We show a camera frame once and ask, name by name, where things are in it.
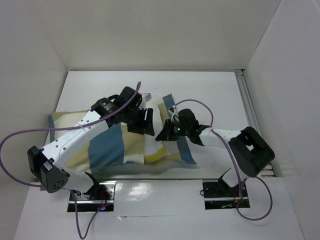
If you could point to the aluminium rail front edge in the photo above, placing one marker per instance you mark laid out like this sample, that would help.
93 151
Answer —
154 179

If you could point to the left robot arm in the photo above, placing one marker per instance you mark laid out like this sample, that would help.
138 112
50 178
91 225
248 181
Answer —
48 164

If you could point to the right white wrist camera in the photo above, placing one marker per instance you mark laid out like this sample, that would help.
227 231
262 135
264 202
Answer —
174 114

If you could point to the blue beige checked pillowcase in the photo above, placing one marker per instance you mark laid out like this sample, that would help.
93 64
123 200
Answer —
117 147

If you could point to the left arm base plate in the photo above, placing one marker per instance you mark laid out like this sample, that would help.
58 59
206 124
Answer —
100 197

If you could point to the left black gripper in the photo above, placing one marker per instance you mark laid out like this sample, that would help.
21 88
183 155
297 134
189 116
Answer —
144 126

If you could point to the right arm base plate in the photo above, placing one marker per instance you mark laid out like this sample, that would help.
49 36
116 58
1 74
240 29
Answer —
219 196

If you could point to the white pillow yellow edge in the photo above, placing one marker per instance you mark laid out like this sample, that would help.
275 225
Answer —
153 150

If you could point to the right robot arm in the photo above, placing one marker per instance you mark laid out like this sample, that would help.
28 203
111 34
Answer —
250 152

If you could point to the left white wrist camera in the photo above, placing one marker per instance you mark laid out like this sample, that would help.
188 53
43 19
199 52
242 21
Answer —
145 97

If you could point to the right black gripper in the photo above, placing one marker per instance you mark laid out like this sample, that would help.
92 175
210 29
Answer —
171 130

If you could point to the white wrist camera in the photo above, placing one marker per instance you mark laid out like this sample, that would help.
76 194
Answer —
145 97
174 114

